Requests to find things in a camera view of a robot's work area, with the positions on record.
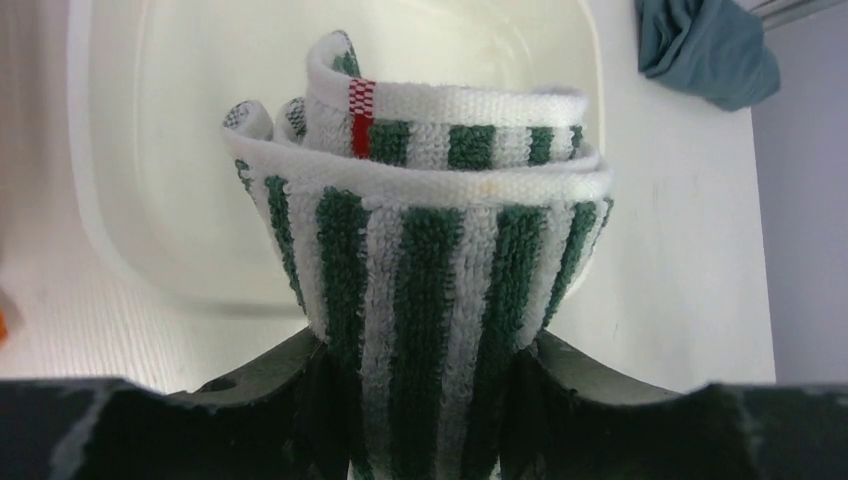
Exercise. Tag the white plastic tub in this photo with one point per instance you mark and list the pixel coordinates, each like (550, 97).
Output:
(150, 82)

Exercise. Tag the blue-grey folded cloth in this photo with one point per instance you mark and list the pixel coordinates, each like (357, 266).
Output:
(714, 50)

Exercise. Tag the orange and cream cloth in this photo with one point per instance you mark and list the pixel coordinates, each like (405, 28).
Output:
(10, 318)

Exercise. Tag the green white striped towel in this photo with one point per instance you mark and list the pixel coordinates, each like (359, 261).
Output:
(429, 234)

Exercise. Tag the aluminium frame post right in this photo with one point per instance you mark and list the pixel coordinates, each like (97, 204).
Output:
(777, 13)

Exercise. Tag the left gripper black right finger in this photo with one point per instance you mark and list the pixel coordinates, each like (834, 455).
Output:
(567, 416)

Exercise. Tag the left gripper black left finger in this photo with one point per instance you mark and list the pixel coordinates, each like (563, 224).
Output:
(269, 414)

